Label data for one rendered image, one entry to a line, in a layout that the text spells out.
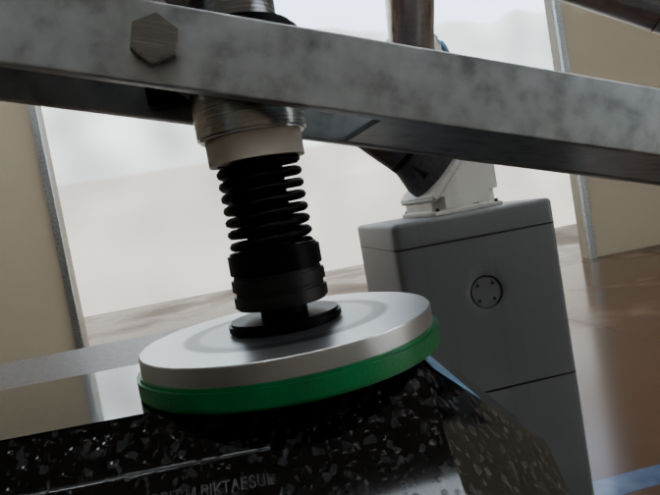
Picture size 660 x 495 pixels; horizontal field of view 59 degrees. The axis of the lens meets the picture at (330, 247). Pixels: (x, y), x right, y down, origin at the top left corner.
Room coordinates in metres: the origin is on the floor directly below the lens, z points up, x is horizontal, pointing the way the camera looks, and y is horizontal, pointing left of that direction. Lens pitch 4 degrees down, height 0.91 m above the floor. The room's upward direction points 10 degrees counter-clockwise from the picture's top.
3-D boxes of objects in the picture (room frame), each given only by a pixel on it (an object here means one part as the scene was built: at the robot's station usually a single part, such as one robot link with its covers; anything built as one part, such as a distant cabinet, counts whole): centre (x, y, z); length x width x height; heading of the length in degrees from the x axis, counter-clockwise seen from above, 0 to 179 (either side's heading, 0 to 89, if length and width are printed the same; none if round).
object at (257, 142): (0.43, 0.04, 0.97); 0.07 x 0.07 x 0.04
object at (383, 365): (0.43, 0.04, 0.82); 0.22 x 0.22 x 0.04
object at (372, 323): (0.43, 0.04, 0.82); 0.21 x 0.21 x 0.01
